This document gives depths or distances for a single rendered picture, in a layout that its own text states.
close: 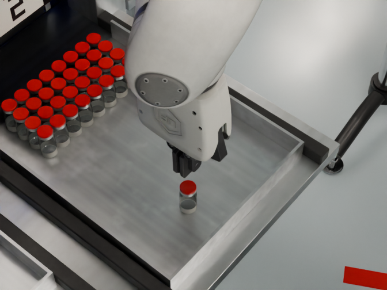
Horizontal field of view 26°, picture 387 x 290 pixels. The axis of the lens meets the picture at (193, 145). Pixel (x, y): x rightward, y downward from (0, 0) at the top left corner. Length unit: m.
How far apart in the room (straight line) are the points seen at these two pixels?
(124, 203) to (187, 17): 0.45
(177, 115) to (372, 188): 1.36
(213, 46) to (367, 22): 1.91
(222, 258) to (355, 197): 1.16
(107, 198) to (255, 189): 0.19
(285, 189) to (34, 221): 0.32
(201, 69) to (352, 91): 1.70
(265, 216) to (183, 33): 0.44
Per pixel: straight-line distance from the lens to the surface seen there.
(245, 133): 1.13
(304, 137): 1.11
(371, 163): 2.23
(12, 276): 1.03
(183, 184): 1.02
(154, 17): 0.66
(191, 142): 0.88
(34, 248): 1.02
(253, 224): 1.05
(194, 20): 0.65
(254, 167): 1.09
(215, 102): 0.84
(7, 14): 1.11
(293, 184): 1.08
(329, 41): 2.49
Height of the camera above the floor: 1.77
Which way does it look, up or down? 53 degrees down
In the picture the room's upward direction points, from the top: straight up
